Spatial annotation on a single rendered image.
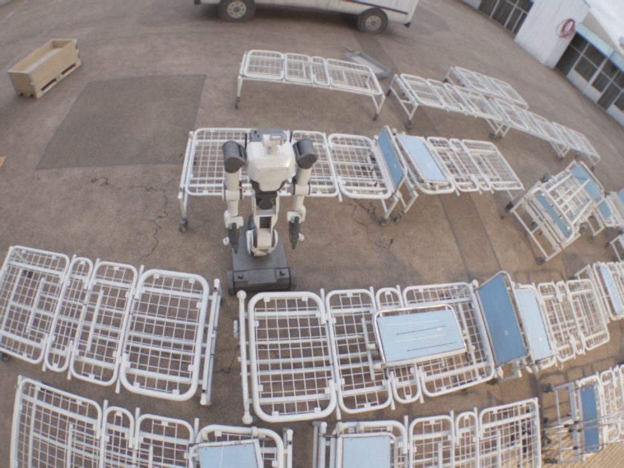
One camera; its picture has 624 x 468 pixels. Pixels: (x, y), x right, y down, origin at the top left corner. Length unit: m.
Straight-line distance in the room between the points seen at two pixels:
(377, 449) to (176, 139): 3.76
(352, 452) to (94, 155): 4.01
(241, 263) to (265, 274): 0.23
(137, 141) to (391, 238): 3.23
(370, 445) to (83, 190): 3.64
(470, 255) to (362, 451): 2.62
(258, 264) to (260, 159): 1.20
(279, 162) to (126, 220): 2.01
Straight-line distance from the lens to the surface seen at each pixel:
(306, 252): 2.98
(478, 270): 3.84
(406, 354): 2.28
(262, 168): 1.71
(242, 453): 2.01
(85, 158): 4.23
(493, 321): 2.82
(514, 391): 3.70
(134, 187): 3.58
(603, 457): 5.37
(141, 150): 3.99
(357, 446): 2.10
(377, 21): 8.57
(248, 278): 2.59
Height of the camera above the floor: 2.55
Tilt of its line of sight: 55 degrees down
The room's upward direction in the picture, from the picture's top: 20 degrees clockwise
